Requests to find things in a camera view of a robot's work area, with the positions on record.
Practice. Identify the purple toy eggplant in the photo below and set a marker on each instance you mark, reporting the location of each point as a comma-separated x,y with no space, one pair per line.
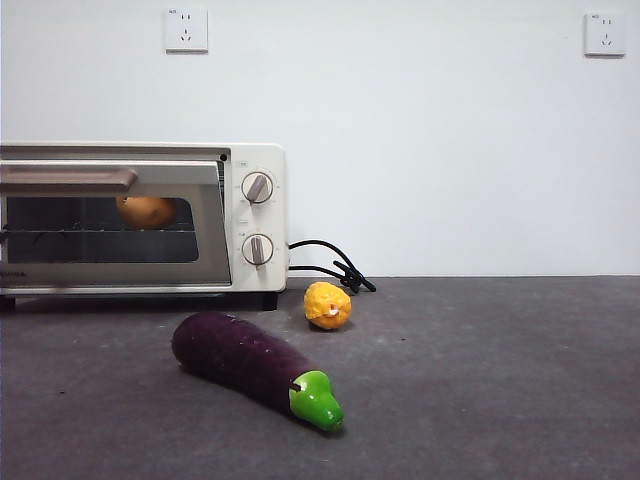
240,355

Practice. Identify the cream toaster oven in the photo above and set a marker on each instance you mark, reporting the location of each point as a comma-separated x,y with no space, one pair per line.
260,220

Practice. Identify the brown potato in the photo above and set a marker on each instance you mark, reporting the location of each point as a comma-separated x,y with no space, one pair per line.
147,212

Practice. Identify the white wall socket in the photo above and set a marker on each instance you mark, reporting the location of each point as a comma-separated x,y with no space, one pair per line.
186,30
605,35

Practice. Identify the grey oven knob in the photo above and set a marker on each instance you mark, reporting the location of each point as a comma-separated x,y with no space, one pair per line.
257,188
257,250

